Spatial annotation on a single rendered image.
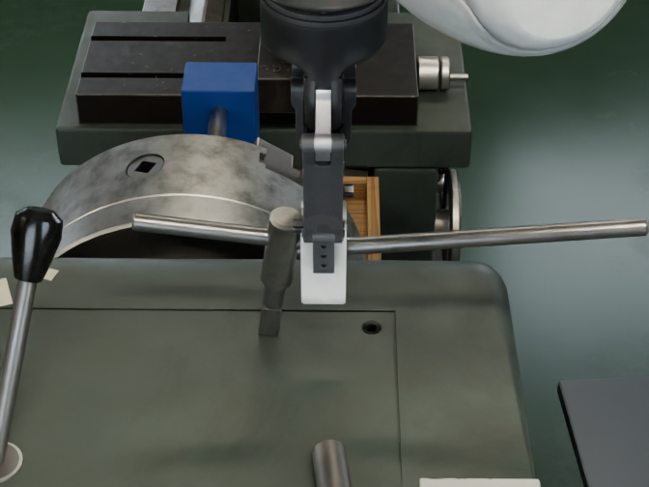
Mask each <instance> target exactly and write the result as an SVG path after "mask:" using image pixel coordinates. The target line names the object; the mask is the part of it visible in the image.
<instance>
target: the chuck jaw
mask: <svg viewBox="0 0 649 487"><path fill-rule="evenodd" d="M253 144H255V145H258V146H261V147H264V148H266V149H267V155H266V156H265V157H264V159H263V160H261V159H259V161H260V162H261V163H264V164H265V165H266V169H268V170H271V171H273V172H275V173H278V174H280V175H282V176H284V177H286V178H288V179H290V180H291V181H293V182H295V183H297V184H298V185H300V186H303V181H301V180H300V171H298V170H296V169H294V168H293V156H292V155H290V154H288V153H286V152H284V151H282V150H281V149H279V148H277V147H275V146H273V145H271V144H269V143H267V142H266V141H264V140H262V139H260V138H257V139H256V140H255V142H254V143H253Z"/></svg>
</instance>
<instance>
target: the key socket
mask: <svg viewBox="0 0 649 487"><path fill-rule="evenodd" d="M163 165H164V160H163V159H162V158H160V157H156V156H148V157H143V158H140V159H138V160H136V161H135V162H133V163H132V164H131V165H130V167H129V168H128V169H127V175H128V176H129V177H131V178H145V177H148V176H151V175H153V174H155V173H156V172H158V171H159V170H160V169H161V168H162V167H163Z"/></svg>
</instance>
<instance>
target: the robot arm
mask: <svg viewBox="0 0 649 487"><path fill-rule="evenodd" d="M396 1H397V2H398V3H399V4H401V5H402V6H403V7H404V8H405V9H407V10H408V11H409V12H410V13H412V14H413V15H415V16H416V17H417V18H419V19H420V20H421V21H423V22H424V23H426V24H427V25H429V26H431V27H432V28H434V29H436V30H437V31H439V32H440V33H442V34H444V35H446V36H448V37H450V38H451V39H454V40H456V41H458V42H460V43H464V44H467V45H470V46H472V47H475V48H478V49H481V50H485V51H488V52H492V53H497V54H502V55H509V56H521V57H526V56H543V55H549V54H553V53H557V52H561V51H564V50H566V49H569V48H572V47H574V46H576V45H578V44H580V43H583V42H584V41H586V40H588V39H589V38H591V37H592V36H594V35H595V34H597V33H598V32H599V31H600V30H602V29H603V28H604V27H605V26H606V25H607V24H608V23H609V22H610V21H611V20H612V19H613V18H614V17H615V16H616V15H617V13H618V12H619V11H620V10H621V8H622V7H623V6H624V4H625V3H626V1H627V0H396ZM387 14H388V0H260V20H261V37H262V41H263V43H264V45H265V47H266V48H267V49H268V51H269V52H270V53H271V54H273V55H274V56H275V57H277V58H278V59H280V60H282V61H284V62H286V63H290V64H292V77H291V104H292V107H293V108H294V109H295V111H296V142H297V144H299V148H301V150H302V171H303V201H301V215H302V218H294V223H293V233H300V260H301V302H303V304H344V303H346V259H347V202H345V200H343V198H353V184H344V183H343V170H344V167H345V162H344V150H345V148H347V145H349V144H350V143H351V140H352V110H353V108H354V107H355V104H356V77H355V68H356V64H359V63H362V62H364V61H366V60H368V59H370V58H371V57H373V56H374V55H375V54H376V53H377V52H379V51H380V49H381V48H382V46H383V45H384V43H385V40H386V36H387ZM304 122H305V123H304Z"/></svg>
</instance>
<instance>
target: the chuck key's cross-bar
mask: <svg viewBox="0 0 649 487"><path fill-rule="evenodd" d="M131 228H132V229H133V231H142V232H151V233H158V234H167V235H176V236H185V237H192V238H201V239H210V240H218V241H226V242H235V243H243V244H259V245H268V229H267V227H258V226H250V225H241V224H234V223H225V222H216V221H208V220H200V219H191V218H183V217H174V216H167V215H150V214H142V213H135V214H133V216H132V223H131ZM648 232H649V227H648V220H647V219H646V218H645V217H641V218H626V219H612V220H597V221H583V222H568V223H554V224H539V225H524V226H510V227H495V228H481V229H466V230H452V231H437V232H423V233H408V234H394V235H379V236H365V237H347V255H360V254H376V253H390V252H405V251H420V250H435V249H449V248H465V247H479V246H495V245H509V244H538V243H553V242H567V241H583V240H598V239H612V238H628V237H642V236H647V234H648Z"/></svg>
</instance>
